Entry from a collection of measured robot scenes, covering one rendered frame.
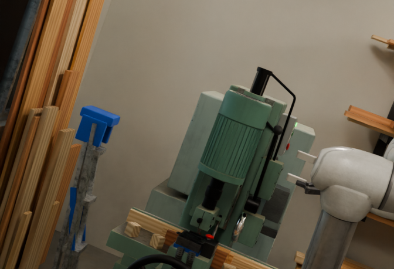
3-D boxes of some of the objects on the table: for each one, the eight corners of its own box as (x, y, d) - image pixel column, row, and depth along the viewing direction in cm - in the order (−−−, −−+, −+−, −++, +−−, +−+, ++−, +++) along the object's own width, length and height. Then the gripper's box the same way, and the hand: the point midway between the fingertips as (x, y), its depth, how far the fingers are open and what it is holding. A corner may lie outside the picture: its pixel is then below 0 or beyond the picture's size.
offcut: (154, 244, 250) (158, 233, 249) (162, 248, 248) (166, 238, 247) (148, 244, 247) (152, 234, 247) (156, 249, 245) (160, 238, 244)
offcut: (124, 232, 250) (128, 221, 249) (131, 232, 253) (135, 221, 252) (130, 237, 247) (134, 225, 247) (137, 237, 250) (141, 226, 250)
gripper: (339, 218, 233) (279, 194, 236) (354, 174, 252) (298, 152, 255) (346, 203, 228) (285, 178, 232) (360, 159, 247) (304, 136, 251)
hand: (295, 166), depth 243 cm, fingers open, 13 cm apart
